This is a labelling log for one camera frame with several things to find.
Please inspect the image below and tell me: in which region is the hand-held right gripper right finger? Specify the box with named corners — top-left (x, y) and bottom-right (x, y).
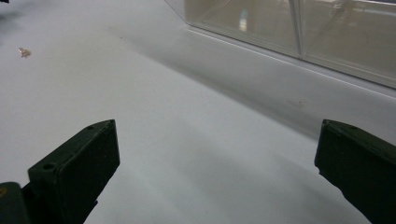
top-left (314, 119), bottom-right (396, 224)

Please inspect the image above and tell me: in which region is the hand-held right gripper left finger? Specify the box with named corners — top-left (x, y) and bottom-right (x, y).
top-left (27, 119), bottom-right (121, 224)

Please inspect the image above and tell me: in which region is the clear plastic drawer cabinet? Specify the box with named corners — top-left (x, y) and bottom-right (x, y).
top-left (108, 0), bottom-right (396, 146)

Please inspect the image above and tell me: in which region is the small brown scrap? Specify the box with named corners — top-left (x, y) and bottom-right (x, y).
top-left (18, 47), bottom-right (33, 59)

